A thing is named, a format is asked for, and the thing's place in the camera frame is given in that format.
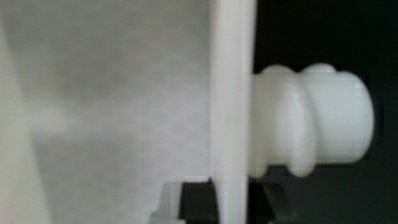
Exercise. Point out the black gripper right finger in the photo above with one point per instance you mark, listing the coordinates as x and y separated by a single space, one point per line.
268 208

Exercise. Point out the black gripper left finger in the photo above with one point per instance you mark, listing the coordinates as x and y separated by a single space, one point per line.
186 204

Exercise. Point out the white cabinet body box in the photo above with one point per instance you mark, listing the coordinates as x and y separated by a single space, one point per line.
124 83

